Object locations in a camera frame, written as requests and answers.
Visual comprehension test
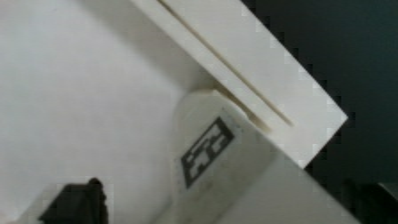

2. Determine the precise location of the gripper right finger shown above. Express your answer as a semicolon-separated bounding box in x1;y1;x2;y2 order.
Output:
346;181;398;224

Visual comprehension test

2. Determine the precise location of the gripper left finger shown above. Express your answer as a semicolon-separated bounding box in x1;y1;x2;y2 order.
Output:
37;178;108;224

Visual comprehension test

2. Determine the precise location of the white table leg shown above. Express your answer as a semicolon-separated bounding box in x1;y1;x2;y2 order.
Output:
153;91;361;224

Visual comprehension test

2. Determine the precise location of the white square tabletop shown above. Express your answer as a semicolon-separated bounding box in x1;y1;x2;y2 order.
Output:
0;0;346;224

